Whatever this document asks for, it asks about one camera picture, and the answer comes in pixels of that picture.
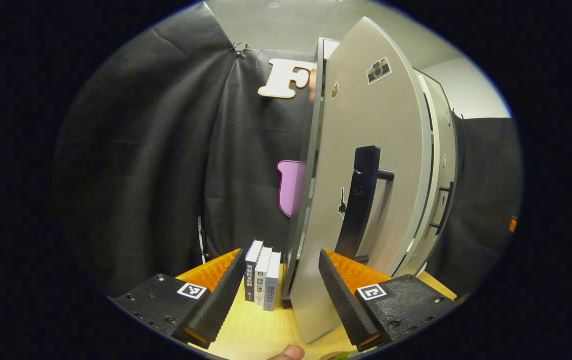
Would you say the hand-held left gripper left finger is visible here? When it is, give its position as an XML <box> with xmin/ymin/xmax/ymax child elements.
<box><xmin>108</xmin><ymin>248</ymin><xmax>246</xmax><ymax>350</ymax></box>

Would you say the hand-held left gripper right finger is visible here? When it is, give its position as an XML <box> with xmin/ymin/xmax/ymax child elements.
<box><xmin>318</xmin><ymin>248</ymin><xmax>459</xmax><ymax>352</ymax></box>

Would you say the grey white cabinet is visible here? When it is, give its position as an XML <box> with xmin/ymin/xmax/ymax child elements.
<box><xmin>283</xmin><ymin>36</ymin><xmax>461</xmax><ymax>309</ymax></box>

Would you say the white cabinet door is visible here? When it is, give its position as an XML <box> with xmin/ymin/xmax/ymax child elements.
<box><xmin>291</xmin><ymin>16</ymin><xmax>434</xmax><ymax>345</ymax></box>
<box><xmin>406</xmin><ymin>70</ymin><xmax>459</xmax><ymax>279</ymax></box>

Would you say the dark spine book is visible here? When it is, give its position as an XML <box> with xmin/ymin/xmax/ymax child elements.
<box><xmin>244</xmin><ymin>240</ymin><xmax>264</xmax><ymax>303</ymax></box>

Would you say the white spine book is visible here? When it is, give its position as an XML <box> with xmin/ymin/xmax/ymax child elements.
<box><xmin>254</xmin><ymin>246</ymin><xmax>273</xmax><ymax>307</ymax></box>

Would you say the grey blue spine book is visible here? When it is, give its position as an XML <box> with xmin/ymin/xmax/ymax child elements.
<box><xmin>264</xmin><ymin>251</ymin><xmax>283</xmax><ymax>312</ymax></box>

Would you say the metal backdrop stand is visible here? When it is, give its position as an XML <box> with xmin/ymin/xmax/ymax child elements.
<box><xmin>197</xmin><ymin>216</ymin><xmax>208</xmax><ymax>265</ymax></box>

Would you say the black door handle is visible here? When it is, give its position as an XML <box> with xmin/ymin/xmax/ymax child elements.
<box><xmin>428</xmin><ymin>182</ymin><xmax>454</xmax><ymax>236</ymax></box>
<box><xmin>335</xmin><ymin>145</ymin><xmax>396</xmax><ymax>264</ymax></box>

